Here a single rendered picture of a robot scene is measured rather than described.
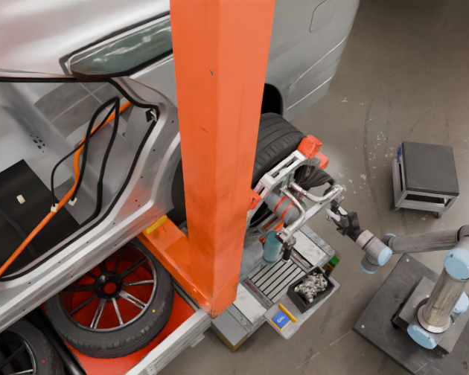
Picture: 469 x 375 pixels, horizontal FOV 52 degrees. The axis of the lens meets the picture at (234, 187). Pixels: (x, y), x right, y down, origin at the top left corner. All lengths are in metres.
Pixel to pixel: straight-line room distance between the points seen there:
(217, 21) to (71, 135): 1.68
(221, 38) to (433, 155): 2.72
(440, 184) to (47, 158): 2.41
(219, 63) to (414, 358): 2.20
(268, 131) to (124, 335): 1.22
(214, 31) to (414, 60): 3.82
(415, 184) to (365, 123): 0.87
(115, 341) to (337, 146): 2.21
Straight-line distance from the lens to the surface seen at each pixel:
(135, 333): 2.55
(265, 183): 2.19
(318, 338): 3.10
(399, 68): 4.59
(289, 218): 2.38
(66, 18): 1.69
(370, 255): 2.46
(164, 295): 2.59
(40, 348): 2.63
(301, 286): 2.57
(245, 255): 2.98
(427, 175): 3.44
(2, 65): 1.61
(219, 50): 1.01
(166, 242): 2.52
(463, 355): 3.02
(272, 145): 2.23
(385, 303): 2.95
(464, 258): 2.09
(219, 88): 1.09
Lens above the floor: 2.92
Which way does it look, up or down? 57 degrees down
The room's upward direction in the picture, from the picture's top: 5 degrees clockwise
